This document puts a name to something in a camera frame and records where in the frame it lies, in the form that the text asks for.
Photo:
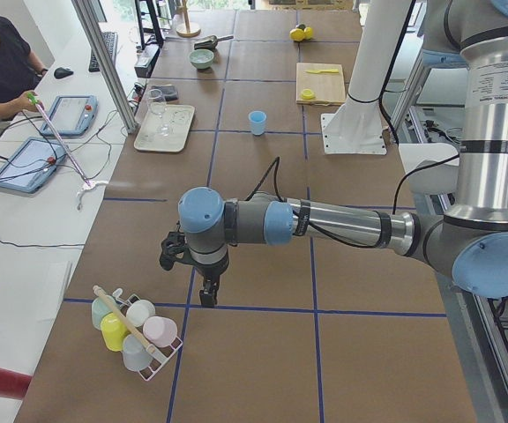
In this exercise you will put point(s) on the black box device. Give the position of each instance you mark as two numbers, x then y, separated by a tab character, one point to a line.
146	61

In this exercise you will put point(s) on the dark grey sponge cloth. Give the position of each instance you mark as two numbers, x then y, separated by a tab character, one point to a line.
169	91

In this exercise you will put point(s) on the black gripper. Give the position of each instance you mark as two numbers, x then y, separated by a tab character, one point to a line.
210	271

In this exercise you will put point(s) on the whole yellow lemon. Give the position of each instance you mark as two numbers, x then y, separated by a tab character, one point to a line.
307	33

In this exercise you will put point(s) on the grey blue cup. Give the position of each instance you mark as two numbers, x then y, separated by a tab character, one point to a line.
135	357

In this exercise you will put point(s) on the white wire cup rack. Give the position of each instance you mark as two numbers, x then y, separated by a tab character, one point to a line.
160	355

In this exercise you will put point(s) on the light blue plastic cup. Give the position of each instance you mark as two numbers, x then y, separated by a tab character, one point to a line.
257	120

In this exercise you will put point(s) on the green bowl with ice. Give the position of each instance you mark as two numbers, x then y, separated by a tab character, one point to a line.
201	59

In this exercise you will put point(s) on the blue teach pendant far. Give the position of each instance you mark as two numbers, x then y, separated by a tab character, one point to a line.
73	115

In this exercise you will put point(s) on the cream serving tray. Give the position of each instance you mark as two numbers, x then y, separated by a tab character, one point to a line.
179	119

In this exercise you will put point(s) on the pink cup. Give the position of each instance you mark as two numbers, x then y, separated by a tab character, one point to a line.
161	331

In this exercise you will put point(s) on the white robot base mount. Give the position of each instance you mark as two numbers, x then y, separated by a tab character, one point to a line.
356	127

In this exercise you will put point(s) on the black computer mouse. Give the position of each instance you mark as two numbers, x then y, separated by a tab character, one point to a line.
62	72

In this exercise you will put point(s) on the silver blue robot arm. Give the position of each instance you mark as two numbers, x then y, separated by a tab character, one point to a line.
467	243

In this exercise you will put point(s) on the blue teach pendant near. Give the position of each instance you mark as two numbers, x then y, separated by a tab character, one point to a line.
31	165

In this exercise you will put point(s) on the yellow plastic knife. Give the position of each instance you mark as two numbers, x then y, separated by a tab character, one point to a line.
322	71

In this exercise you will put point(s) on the clear wine glass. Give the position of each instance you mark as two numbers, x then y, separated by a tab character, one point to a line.
158	107

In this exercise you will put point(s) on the wooden cutting board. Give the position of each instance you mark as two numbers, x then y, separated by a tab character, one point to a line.
329	89

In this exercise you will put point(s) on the blue teach pendant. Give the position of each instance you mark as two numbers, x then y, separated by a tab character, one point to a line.
73	115
31	165

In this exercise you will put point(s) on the white cup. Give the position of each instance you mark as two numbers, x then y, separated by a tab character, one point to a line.
139	311

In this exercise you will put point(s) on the metal ice scoop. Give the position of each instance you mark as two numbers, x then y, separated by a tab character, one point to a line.
211	42

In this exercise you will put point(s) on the mint green cup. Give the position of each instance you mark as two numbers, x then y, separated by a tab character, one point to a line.
99	310

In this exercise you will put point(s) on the pink metal straw rod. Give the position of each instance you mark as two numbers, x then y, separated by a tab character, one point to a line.
87	185

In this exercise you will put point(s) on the yellow cup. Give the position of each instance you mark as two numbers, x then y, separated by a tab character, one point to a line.
113	332

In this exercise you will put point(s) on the wooden mug tree stand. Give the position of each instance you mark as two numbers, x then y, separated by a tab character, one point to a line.
186	28

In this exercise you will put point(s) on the person in black shirt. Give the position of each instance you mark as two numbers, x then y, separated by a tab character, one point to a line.
21	70

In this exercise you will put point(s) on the aluminium frame post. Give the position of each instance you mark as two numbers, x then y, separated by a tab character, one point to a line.
89	22

